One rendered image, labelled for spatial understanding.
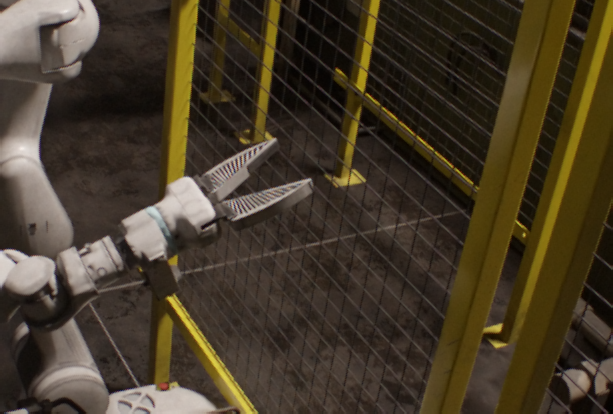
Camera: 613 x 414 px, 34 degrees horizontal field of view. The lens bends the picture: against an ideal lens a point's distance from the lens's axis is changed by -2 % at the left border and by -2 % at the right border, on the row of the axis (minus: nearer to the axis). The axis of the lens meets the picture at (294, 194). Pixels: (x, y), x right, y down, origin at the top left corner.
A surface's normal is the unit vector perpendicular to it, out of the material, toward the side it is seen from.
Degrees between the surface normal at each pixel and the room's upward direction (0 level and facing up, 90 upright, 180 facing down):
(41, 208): 88
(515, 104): 90
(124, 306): 0
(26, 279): 23
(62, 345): 90
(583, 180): 90
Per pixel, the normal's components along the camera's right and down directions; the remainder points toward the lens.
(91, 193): 0.12, -0.84
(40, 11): 0.02, -0.63
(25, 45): 0.50, 0.33
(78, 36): 0.73, 0.39
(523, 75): -0.86, 0.17
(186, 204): -0.24, -0.72
